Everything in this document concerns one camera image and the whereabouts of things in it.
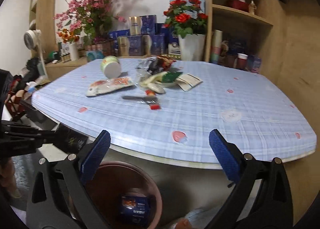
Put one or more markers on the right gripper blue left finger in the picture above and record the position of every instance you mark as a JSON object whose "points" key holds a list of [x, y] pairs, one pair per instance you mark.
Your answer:
{"points": [[92, 154]]}

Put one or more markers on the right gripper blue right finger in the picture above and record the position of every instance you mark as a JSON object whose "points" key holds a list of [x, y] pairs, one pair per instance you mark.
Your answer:
{"points": [[228, 155]]}

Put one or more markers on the blue luckin coffee bag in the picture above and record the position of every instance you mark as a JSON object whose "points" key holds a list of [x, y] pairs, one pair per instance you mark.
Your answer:
{"points": [[135, 208]]}

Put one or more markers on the floral snack wrapper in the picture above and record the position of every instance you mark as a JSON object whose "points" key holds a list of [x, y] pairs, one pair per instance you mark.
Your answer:
{"points": [[108, 85]]}

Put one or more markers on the white candle card packaging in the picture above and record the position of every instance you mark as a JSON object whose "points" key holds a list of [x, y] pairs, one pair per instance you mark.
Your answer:
{"points": [[187, 82]]}

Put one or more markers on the black plastic spoon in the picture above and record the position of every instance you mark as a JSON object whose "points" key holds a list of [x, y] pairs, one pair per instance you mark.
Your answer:
{"points": [[136, 98]]}

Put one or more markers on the green sachet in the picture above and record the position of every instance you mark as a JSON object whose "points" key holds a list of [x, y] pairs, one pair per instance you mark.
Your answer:
{"points": [[170, 77]]}

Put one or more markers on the white oval soap packet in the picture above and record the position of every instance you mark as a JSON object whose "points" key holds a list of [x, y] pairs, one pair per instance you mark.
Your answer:
{"points": [[155, 88]]}

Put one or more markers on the green white paper cup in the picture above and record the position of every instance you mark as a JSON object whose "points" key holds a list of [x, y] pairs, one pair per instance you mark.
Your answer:
{"points": [[110, 66]]}

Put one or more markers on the cream plastic lid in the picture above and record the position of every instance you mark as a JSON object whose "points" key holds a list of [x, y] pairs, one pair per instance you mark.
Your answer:
{"points": [[157, 79]]}

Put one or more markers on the clear plastic wrapper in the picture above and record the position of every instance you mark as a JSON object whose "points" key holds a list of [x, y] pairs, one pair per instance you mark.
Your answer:
{"points": [[141, 76]]}

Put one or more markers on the brown red paper bag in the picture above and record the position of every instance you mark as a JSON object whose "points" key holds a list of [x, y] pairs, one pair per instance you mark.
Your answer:
{"points": [[164, 62]]}

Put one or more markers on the silver foil bag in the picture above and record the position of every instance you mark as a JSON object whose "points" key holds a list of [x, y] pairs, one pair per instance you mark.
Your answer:
{"points": [[150, 65]]}

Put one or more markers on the black foil wrapper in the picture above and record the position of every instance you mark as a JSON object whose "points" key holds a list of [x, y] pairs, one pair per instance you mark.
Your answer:
{"points": [[68, 140]]}

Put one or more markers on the brown round trash bin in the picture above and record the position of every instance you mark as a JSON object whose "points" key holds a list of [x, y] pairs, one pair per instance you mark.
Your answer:
{"points": [[112, 180]]}

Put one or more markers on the person left hand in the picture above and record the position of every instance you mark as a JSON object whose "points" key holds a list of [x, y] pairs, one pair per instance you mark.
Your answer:
{"points": [[8, 180]]}

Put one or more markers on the pile of clothes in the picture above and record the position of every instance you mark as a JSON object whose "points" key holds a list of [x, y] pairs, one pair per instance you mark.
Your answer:
{"points": [[23, 85]]}

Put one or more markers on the blue plaid tablecloth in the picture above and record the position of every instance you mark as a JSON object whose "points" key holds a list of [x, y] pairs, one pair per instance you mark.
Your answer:
{"points": [[246, 108]]}

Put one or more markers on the small purple box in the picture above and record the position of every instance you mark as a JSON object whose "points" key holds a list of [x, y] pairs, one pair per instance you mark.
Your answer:
{"points": [[253, 64]]}

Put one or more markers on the white desk fan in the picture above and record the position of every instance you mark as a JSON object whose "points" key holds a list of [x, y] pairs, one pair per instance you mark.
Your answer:
{"points": [[32, 40]]}

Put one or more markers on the red paper cup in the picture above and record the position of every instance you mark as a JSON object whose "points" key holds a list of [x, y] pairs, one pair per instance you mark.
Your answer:
{"points": [[241, 61]]}

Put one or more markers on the stack of pastel cups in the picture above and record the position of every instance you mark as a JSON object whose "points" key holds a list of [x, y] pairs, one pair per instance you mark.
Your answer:
{"points": [[215, 46]]}

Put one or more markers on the orange flowers white vase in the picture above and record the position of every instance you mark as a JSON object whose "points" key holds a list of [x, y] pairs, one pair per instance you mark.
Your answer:
{"points": [[68, 46]]}

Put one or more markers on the striped tin box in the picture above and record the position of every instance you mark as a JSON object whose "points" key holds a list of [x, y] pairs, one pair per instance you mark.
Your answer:
{"points": [[98, 51]]}

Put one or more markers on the blue silver gift box right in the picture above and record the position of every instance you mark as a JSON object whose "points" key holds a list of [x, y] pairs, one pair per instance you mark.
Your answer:
{"points": [[154, 44]]}

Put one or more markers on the pink cherry blossom plant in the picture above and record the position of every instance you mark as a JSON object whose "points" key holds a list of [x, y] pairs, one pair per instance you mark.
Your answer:
{"points": [[92, 17]]}

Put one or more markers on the red rose plant white pot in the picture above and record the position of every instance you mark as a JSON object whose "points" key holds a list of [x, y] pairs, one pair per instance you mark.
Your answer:
{"points": [[187, 28]]}

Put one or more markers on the wooden shelf unit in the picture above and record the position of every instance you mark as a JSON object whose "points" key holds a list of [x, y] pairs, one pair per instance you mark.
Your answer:
{"points": [[264, 31]]}

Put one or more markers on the red gift basket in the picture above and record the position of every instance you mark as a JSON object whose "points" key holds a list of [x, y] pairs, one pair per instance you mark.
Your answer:
{"points": [[242, 5]]}

